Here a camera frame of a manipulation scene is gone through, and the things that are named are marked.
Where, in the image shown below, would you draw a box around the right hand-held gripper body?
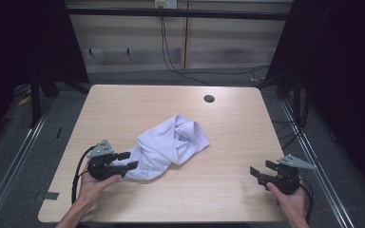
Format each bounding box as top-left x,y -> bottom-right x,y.
258,154 -> 317,196

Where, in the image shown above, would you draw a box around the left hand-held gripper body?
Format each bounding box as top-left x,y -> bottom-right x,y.
86,139 -> 129,181

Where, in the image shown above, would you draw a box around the white patterned cloth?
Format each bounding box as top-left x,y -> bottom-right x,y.
112,114 -> 210,182

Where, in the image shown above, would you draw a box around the person's right hand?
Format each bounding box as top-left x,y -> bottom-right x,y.
265,181 -> 308,220

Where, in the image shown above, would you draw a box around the person's left hand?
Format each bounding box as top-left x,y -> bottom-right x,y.
75,173 -> 123,207

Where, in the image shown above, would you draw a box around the grey tape piece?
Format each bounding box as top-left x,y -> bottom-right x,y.
42,191 -> 60,201

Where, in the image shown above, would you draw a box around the black metal stand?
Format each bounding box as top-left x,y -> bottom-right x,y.
277,70 -> 308,127
29,72 -> 60,129

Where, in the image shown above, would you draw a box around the yellow floor item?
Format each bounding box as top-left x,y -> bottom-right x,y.
18,94 -> 32,106

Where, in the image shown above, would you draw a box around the dark curtain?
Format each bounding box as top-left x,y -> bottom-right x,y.
0,0 -> 90,160
264,0 -> 365,200

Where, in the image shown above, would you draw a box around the black horizontal bar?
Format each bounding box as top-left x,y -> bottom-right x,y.
66,8 -> 291,22

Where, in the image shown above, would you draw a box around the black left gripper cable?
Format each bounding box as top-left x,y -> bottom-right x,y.
70,144 -> 98,205

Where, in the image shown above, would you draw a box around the metal floor rail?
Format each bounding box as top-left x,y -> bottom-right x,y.
0,94 -> 56,228
279,99 -> 355,228

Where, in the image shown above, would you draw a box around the black floor cables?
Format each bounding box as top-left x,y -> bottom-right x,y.
272,91 -> 310,150

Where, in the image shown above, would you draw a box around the black wall cable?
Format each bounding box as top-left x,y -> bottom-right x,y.
160,15 -> 270,86

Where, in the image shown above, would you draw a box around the white wall socket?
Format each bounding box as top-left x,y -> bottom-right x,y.
154,0 -> 179,10

